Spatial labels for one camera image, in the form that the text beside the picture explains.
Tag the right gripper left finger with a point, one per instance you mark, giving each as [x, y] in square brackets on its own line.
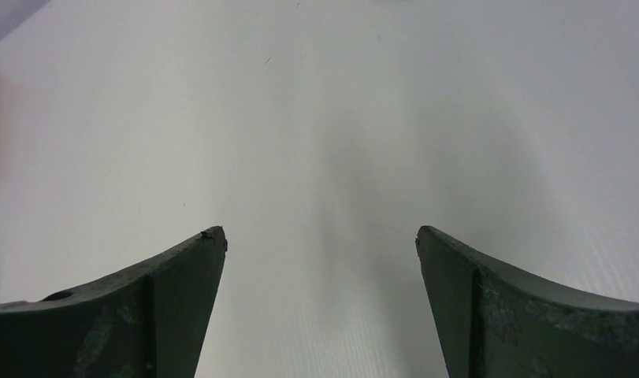
[147, 320]

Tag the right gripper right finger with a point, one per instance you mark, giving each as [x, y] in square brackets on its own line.
[496, 320]

